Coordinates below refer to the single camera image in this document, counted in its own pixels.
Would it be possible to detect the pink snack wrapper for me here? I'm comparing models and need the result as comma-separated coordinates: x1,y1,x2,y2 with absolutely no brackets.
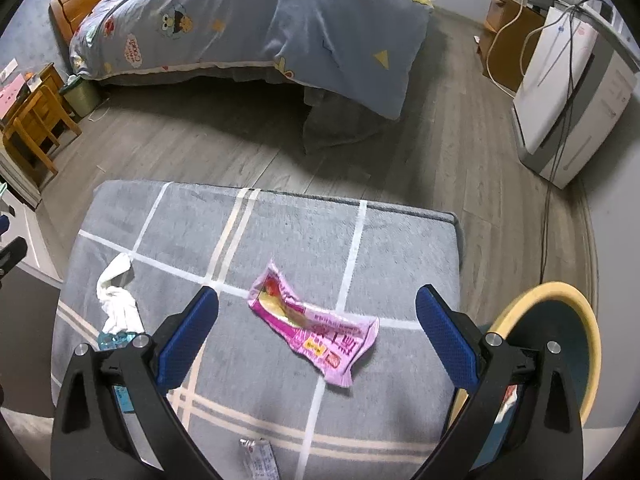
248,259,381,388

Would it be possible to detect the wooden bed frame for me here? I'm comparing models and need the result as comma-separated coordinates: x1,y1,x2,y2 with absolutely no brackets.
49,0,178,43

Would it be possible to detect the wooden nightstand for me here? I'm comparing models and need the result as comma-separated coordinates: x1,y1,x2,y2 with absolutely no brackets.
477,0,546,93

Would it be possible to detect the small silver wrapper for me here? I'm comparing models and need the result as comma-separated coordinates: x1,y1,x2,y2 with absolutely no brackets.
239,438,277,480

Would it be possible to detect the black cable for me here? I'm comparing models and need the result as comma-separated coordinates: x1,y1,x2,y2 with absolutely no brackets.
537,2,583,286

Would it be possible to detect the pink box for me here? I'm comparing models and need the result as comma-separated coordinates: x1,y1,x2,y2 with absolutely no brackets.
0,72,28,121

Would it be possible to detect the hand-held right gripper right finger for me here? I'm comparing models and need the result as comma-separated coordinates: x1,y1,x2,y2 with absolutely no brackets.
415,284,583,480

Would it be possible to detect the grey plaid mat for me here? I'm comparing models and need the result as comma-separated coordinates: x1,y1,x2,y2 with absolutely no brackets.
50,180,463,480

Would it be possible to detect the bed with blue duvet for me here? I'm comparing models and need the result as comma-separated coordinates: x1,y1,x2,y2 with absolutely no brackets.
69,0,435,121

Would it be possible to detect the green waste bin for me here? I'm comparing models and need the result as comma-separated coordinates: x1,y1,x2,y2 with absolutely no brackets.
59,75,101,118

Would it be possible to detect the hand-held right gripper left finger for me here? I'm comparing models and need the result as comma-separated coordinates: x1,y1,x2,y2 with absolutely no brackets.
50,285,221,480

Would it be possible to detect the wooden chair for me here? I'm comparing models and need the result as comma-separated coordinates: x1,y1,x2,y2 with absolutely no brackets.
2,62,83,176

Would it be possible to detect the white air purifier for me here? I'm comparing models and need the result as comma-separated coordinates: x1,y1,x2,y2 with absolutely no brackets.
512,5,638,190

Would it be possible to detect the white device on purifier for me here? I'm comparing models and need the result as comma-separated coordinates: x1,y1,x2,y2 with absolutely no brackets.
575,0,626,31

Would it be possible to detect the red and white snack bag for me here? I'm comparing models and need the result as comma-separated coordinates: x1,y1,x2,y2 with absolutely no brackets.
495,385,521,422

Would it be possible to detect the grey bed sheet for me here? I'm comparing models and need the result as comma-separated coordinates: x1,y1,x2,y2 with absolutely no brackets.
265,67,401,153

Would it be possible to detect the blue bin with yellow rim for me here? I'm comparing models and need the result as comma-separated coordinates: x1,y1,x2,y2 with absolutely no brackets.
447,282,601,471

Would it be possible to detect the white crumpled tissue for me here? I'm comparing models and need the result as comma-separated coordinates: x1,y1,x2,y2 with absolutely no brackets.
96,252,146,335

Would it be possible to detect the white cable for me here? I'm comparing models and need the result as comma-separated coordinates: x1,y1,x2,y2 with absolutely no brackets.
487,0,531,98

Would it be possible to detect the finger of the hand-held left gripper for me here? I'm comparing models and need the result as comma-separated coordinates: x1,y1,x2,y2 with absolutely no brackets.
0,237,29,279

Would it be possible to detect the teal striped packet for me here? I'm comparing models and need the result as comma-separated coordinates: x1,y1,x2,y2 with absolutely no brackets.
97,331,136,352

